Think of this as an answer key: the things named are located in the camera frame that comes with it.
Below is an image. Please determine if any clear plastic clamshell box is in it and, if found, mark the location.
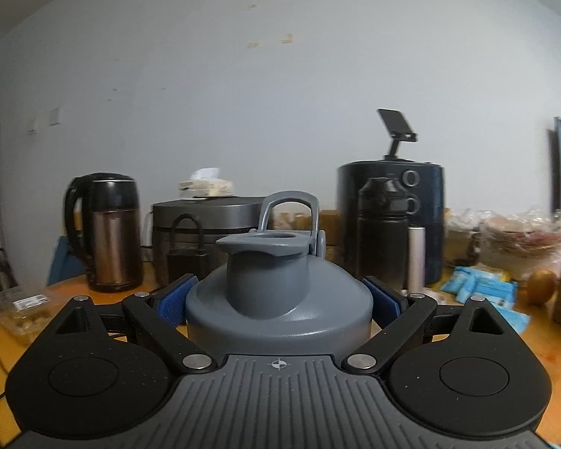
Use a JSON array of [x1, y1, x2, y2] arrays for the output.
[[0, 285, 69, 338]]

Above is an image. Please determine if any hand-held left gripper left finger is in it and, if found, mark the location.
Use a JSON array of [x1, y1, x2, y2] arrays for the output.
[[53, 274, 218, 375]]

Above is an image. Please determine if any dark blue air fryer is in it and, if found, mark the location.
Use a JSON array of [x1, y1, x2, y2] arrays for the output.
[[335, 161, 447, 287]]

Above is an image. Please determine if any white tissue pack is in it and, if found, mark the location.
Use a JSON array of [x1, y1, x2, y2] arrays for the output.
[[178, 167, 235, 198]]

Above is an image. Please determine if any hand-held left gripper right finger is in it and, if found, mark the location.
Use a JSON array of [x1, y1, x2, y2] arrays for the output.
[[341, 277, 506, 375]]

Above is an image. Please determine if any grey lid shaker bottle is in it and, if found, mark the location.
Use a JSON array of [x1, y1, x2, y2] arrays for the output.
[[186, 191, 373, 357]]

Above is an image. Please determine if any pile of blue packets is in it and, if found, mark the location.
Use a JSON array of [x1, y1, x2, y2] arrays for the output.
[[439, 266, 532, 336]]

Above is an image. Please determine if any plastic bag of bread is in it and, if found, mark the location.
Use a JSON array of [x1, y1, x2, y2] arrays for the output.
[[479, 210, 561, 282]]

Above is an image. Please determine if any black frosted water bottle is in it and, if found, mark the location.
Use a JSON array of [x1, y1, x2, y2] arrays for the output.
[[356, 177, 409, 291]]

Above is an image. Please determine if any blue bag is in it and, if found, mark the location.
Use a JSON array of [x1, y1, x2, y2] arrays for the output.
[[47, 236, 92, 287]]

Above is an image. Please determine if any grey rice cooker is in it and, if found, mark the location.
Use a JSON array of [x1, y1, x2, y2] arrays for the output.
[[150, 196, 273, 287]]

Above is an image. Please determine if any black phone stand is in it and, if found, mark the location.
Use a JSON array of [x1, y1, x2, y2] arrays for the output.
[[377, 109, 418, 162]]

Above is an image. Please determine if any brown round fruit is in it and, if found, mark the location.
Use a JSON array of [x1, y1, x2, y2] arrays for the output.
[[527, 269, 558, 308]]

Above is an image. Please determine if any black copper electric kettle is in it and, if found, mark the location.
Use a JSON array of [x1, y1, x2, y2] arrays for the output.
[[64, 174, 144, 293]]

